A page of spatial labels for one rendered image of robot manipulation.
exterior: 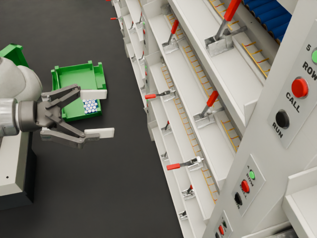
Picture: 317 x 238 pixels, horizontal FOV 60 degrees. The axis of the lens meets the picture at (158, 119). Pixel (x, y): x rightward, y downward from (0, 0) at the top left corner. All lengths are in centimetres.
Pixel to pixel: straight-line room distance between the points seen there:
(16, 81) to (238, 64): 82
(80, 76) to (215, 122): 116
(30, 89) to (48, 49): 102
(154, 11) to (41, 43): 137
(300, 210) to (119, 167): 109
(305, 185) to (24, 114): 57
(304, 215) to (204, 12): 39
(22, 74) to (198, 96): 68
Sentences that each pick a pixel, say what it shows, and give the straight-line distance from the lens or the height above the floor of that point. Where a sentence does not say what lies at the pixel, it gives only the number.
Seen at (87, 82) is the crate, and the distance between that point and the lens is 163.
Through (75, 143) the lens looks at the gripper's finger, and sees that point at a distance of 66.
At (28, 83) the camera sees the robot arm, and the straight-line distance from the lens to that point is 111.
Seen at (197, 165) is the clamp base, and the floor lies 52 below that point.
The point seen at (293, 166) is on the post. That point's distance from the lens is 31.
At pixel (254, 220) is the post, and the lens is 43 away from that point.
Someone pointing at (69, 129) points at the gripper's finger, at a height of 65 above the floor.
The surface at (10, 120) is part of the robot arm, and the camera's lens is 69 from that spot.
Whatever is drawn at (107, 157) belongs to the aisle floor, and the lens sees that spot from 138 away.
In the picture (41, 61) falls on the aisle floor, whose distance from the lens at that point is 201.
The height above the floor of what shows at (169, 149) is 30.
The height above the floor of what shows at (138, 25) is 51.
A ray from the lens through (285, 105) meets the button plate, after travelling 29.
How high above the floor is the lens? 116
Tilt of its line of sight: 51 degrees down
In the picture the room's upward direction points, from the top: straight up
